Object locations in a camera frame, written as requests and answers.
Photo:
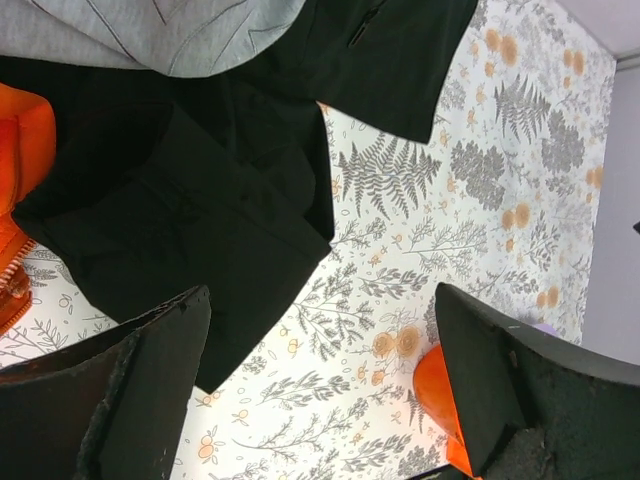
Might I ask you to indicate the grey cloth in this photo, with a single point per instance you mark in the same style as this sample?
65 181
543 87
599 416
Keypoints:
177 38

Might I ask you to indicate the floral patterned table mat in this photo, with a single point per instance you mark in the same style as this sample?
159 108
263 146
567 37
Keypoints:
502 199

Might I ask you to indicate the black cloth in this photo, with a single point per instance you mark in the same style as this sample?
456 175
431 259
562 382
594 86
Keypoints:
161 184

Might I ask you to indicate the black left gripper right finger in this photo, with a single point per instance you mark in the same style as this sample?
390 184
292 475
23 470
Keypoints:
532 405

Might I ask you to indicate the orange bowl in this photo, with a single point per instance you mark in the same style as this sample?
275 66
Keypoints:
434 392

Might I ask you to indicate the lavender plastic bowl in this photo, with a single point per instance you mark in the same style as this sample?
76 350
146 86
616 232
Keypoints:
548 329

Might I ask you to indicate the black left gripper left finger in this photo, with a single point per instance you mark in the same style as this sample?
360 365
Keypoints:
109 407

